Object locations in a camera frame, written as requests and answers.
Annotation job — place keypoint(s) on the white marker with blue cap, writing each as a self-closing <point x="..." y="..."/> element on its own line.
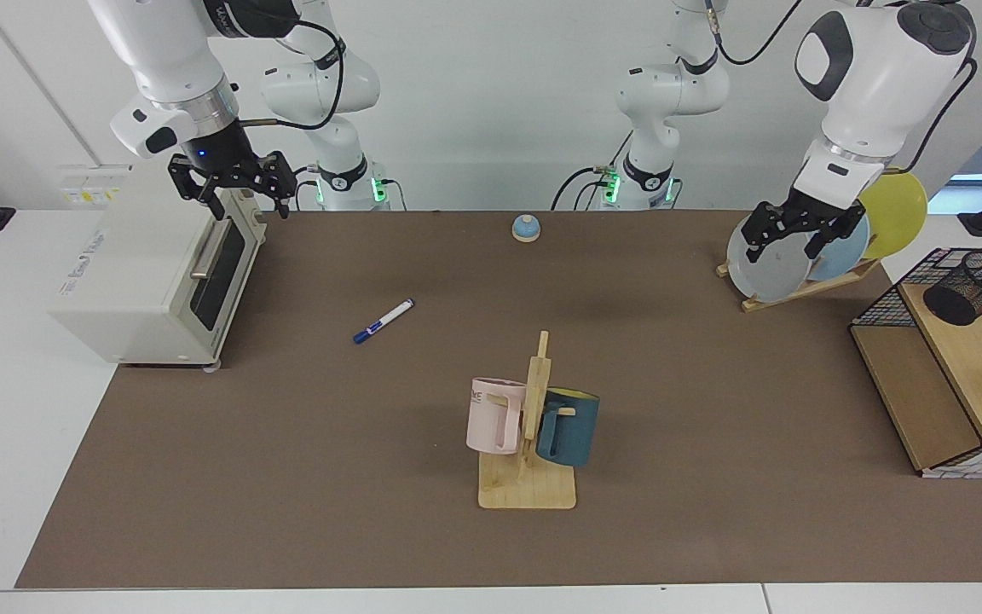
<point x="384" y="321"/>

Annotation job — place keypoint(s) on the black mesh pen holder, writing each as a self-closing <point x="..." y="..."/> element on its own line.
<point x="964" y="294"/>

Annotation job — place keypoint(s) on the light blue plate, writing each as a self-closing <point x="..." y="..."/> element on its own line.
<point x="845" y="256"/>

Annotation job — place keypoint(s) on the grey plate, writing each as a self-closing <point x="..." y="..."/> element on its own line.
<point x="776" y="273"/>

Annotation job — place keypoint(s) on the wooden plate rack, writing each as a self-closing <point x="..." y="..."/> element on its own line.
<point x="798" y="294"/>

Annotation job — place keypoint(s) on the yellow plate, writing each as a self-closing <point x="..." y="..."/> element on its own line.
<point x="896" y="213"/>

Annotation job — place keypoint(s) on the pale toaster oven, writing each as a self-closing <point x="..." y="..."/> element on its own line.
<point x="133" y="281"/>

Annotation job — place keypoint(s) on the small blue round thing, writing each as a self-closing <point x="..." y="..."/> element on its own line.
<point x="526" y="228"/>

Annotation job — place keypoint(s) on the teal cup with yellow inside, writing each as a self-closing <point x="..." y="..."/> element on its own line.
<point x="572" y="431"/>

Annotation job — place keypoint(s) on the brown table cloth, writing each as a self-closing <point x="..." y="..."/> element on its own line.
<point x="372" y="477"/>

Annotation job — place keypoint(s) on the pink cup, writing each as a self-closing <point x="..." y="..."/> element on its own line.
<point x="491" y="418"/>

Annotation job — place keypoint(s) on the wooden cup stand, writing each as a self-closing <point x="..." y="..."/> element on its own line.
<point x="534" y="490"/>

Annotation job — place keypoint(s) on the white wall socket strip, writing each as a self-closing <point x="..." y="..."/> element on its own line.
<point x="90" y="194"/>

